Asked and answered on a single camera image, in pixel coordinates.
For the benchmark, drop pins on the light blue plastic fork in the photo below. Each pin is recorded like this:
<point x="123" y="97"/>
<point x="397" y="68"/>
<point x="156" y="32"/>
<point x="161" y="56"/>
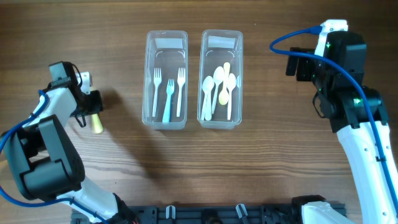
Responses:
<point x="169" y="91"/>

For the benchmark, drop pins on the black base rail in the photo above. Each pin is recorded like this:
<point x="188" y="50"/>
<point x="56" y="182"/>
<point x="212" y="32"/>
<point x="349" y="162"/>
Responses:
<point x="269" y="213"/>

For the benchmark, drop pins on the white spoon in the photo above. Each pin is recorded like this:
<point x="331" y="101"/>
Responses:
<point x="217" y="78"/>
<point x="203" y="109"/>
<point x="207" y="87"/>
<point x="231" y="86"/>

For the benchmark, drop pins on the white fork straight handle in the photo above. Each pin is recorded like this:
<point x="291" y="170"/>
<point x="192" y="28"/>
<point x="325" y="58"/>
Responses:
<point x="157" y="81"/>

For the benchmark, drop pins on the right clear plastic container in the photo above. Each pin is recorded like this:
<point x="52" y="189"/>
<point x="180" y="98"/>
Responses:
<point x="218" y="47"/>

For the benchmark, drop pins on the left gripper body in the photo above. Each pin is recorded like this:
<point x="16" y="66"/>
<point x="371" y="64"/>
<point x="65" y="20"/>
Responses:
<point x="92" y="104"/>

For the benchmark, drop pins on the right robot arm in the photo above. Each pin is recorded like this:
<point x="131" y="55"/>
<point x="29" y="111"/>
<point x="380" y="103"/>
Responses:
<point x="357" y="115"/>

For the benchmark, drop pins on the left clear plastic container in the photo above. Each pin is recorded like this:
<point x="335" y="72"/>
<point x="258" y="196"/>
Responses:
<point x="168" y="50"/>

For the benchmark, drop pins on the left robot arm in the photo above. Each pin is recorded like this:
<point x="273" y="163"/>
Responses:
<point x="45" y="164"/>

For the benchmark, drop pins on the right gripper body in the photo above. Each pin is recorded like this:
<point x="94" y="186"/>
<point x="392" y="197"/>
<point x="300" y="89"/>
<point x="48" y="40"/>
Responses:
<point x="308" y="70"/>

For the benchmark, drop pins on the yellow plastic fork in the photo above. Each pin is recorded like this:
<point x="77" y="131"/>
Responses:
<point x="96" y="124"/>

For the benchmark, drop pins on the yellow plastic spoon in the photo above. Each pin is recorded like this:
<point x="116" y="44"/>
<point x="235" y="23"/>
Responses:
<point x="223" y="95"/>

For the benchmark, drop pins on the white fork bent handle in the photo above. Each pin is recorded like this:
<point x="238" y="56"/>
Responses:
<point x="180" y="81"/>

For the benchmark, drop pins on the clear plastic container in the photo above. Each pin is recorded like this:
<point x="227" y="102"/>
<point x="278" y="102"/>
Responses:
<point x="168" y="50"/>
<point x="218" y="47"/>

